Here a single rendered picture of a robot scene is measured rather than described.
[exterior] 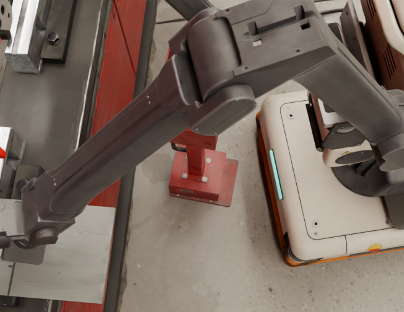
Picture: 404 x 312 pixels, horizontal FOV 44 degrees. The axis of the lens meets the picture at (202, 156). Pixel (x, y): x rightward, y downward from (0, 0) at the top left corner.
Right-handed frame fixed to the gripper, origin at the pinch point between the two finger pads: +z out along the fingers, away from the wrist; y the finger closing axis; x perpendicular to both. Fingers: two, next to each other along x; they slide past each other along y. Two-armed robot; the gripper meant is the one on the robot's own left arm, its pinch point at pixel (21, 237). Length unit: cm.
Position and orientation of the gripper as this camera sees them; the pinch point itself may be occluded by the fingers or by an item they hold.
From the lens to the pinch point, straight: 99.9
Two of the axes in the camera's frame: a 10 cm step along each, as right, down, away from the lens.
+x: 8.9, 2.1, 4.1
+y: -0.8, 9.5, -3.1
